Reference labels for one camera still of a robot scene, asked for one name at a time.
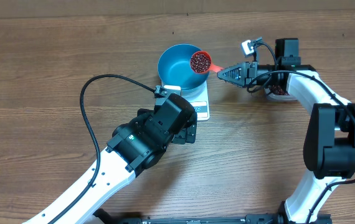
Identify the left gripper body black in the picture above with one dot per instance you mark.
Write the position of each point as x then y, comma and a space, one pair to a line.
183, 137

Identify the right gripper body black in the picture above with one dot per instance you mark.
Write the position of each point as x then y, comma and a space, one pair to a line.
251, 72

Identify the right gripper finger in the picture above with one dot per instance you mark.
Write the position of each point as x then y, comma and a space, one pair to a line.
234, 71
237, 82

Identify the red measuring scoop blue handle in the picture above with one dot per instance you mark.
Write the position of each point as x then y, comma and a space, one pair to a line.
213, 67

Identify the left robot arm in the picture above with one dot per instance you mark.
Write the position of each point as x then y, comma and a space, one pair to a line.
133, 148

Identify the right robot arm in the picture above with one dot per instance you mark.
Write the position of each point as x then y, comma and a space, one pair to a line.
329, 146

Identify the white kitchen scale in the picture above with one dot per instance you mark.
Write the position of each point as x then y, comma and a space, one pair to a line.
198, 98

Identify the blue bowl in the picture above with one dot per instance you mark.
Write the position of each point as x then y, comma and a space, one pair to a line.
174, 67

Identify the clear plastic container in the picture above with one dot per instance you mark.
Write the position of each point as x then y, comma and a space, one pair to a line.
276, 93

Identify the red beans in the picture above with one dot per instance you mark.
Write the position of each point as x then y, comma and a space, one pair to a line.
200, 62

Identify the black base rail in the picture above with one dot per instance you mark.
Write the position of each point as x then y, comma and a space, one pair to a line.
133, 218

